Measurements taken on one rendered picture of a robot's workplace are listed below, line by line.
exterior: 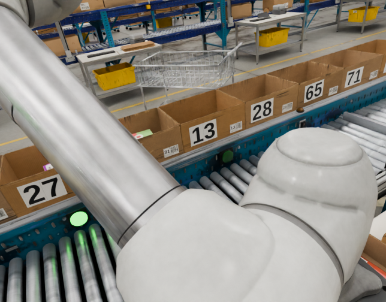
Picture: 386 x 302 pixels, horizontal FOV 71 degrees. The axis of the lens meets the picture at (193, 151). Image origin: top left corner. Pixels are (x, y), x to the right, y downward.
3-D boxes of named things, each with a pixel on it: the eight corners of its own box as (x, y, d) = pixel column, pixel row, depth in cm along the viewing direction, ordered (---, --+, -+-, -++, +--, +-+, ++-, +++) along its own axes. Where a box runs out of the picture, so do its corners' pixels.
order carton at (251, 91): (245, 130, 154) (245, 102, 145) (217, 114, 177) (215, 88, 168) (296, 110, 168) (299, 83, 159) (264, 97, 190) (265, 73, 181)
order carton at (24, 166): (17, 219, 113) (-3, 187, 104) (18, 183, 136) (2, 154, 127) (110, 183, 127) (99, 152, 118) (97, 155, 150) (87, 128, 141)
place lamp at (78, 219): (74, 229, 119) (68, 217, 115) (73, 227, 120) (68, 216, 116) (90, 222, 121) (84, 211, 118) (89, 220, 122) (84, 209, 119)
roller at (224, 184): (275, 244, 109) (276, 235, 107) (208, 179, 150) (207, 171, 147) (284, 238, 111) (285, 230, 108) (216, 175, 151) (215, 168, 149)
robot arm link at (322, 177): (370, 239, 46) (407, 123, 35) (334, 331, 35) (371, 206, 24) (280, 203, 56) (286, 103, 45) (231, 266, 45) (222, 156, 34)
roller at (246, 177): (298, 229, 114) (299, 221, 111) (228, 170, 154) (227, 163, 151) (307, 225, 116) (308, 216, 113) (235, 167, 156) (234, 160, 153)
